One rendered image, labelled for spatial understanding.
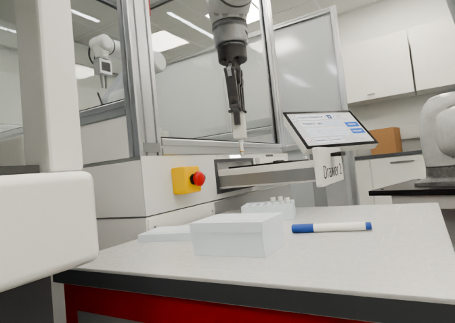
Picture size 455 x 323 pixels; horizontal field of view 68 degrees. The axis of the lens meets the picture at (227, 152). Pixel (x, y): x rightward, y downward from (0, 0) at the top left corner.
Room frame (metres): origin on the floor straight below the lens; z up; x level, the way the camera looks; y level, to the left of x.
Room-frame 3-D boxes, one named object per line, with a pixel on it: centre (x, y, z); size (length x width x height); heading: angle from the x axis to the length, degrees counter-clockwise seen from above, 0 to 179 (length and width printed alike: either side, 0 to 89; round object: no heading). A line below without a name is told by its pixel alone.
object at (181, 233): (0.72, 0.13, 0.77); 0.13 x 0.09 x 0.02; 73
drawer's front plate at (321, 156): (1.05, -0.31, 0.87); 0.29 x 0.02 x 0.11; 150
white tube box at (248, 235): (0.55, 0.00, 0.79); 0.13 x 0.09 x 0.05; 61
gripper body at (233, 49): (0.84, -0.04, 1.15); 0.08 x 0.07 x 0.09; 167
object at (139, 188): (1.48, 0.37, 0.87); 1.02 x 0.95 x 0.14; 150
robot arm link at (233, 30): (0.84, -0.04, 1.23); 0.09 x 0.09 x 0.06
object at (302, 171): (1.15, -0.13, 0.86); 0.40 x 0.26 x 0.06; 60
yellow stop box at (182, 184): (0.91, 0.12, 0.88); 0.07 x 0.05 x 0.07; 150
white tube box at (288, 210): (0.84, -0.09, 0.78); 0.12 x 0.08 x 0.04; 77
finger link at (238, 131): (0.84, -0.03, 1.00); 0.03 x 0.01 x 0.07; 77
